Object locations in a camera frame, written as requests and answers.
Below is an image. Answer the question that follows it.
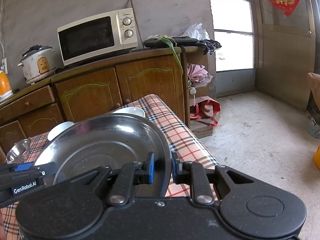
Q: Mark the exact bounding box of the small steel bowl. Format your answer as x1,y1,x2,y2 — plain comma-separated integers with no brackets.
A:
6,139,31,164

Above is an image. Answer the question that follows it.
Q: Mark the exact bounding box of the large steel plate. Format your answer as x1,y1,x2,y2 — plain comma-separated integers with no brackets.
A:
34,114,171,197

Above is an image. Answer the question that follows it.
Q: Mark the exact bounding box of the plaid tablecloth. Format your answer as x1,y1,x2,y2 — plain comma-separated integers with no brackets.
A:
1,94,218,239

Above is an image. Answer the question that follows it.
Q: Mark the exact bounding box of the red gift bag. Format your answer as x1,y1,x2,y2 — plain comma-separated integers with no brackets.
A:
190,96,221,127

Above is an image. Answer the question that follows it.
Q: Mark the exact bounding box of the blue patterned ceramic bowl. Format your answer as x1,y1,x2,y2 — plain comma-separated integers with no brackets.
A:
47,121,74,141

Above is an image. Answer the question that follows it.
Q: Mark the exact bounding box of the white ceramic bowl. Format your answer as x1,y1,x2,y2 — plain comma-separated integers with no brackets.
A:
113,107,145,118

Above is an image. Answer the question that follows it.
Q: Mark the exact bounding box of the orange electric kettle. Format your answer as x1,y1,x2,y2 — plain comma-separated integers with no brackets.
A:
0,70,13,102

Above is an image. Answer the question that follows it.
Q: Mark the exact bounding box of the pink cloth bundle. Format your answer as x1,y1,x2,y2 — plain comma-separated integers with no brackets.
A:
187,63,213,85

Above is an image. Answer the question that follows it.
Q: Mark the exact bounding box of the wooden kitchen cabinet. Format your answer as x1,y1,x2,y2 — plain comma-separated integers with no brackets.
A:
1,48,185,161

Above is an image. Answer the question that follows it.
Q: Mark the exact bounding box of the white power strip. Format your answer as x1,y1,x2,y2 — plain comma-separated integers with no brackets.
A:
1,57,8,75

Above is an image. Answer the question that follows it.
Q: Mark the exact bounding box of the white rice cooker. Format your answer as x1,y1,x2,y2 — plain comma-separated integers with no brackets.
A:
17,45,57,84

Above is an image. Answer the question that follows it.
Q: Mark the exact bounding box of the orange bucket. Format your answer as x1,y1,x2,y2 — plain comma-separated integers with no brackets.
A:
313,146,320,170

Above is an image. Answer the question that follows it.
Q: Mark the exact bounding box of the cream microwave oven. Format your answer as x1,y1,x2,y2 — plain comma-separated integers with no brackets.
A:
57,8,138,66

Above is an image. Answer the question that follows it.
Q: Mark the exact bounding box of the white plastic bag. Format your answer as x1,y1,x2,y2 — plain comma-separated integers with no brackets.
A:
183,23,210,40

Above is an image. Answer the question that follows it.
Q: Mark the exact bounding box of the cardboard box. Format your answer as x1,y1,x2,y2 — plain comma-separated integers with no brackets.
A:
307,73,320,107

